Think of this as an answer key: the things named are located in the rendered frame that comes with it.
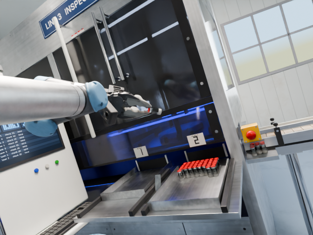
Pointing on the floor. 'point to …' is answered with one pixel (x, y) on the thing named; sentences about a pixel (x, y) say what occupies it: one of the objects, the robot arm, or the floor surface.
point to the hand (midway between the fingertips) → (147, 110)
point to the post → (225, 113)
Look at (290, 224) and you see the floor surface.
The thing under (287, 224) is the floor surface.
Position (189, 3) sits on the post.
